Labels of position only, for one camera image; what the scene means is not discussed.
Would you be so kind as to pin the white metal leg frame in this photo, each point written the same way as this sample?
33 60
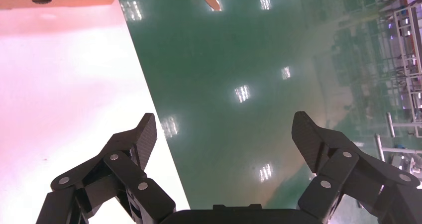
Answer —
390 125

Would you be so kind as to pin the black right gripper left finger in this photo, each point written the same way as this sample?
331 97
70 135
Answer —
122 169

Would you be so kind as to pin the white metal shelving rack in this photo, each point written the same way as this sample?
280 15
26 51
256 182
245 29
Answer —
403 67

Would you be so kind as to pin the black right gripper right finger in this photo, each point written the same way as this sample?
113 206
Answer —
343 169

